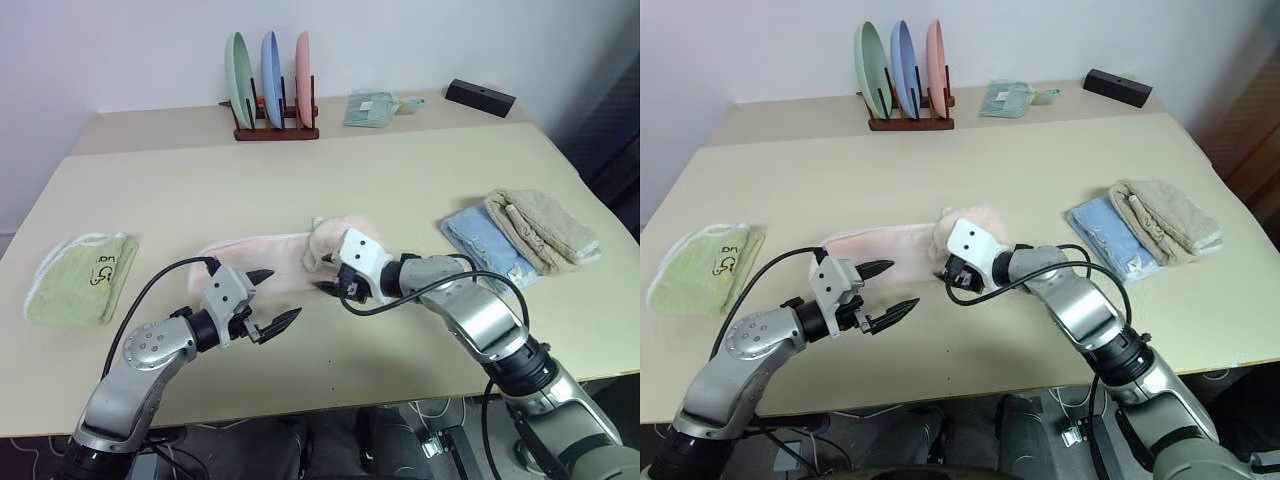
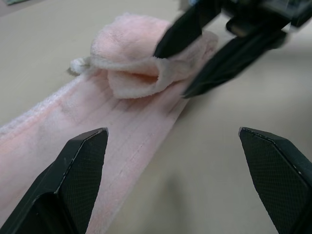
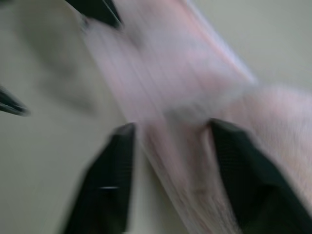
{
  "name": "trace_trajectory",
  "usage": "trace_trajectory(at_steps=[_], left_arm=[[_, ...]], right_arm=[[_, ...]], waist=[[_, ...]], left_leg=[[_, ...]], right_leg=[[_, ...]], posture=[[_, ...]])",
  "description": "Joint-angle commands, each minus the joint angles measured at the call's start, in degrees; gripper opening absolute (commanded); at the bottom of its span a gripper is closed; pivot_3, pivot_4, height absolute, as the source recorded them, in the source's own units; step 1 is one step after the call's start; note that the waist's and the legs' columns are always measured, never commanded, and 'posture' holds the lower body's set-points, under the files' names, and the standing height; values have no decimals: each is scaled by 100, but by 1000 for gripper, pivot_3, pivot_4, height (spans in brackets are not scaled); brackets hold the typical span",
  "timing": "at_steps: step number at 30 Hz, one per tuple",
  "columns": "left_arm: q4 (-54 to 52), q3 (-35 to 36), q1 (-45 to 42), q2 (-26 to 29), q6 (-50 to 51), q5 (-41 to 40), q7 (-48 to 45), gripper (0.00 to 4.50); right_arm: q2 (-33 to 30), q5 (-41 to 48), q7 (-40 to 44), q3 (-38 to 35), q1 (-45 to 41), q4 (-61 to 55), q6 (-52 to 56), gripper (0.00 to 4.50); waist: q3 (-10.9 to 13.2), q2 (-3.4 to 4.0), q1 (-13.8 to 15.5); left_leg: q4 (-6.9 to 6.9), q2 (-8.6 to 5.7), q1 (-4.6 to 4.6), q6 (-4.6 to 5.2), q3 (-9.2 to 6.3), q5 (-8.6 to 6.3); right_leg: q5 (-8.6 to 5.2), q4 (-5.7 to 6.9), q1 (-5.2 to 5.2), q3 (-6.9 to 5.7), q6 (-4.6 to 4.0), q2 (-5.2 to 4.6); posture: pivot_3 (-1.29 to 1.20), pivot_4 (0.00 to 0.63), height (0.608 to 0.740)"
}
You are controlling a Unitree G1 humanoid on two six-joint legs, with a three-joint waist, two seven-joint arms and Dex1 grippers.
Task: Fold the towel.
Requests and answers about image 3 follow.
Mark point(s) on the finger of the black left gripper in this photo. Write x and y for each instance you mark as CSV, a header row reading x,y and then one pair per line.
x,y
100,9
11,104

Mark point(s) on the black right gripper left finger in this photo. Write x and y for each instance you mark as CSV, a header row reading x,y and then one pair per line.
x,y
107,185

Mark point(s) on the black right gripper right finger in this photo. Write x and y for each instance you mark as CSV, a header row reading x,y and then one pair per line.
x,y
248,180

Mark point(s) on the pink striped towel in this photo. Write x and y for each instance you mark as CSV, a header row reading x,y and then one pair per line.
x,y
175,73

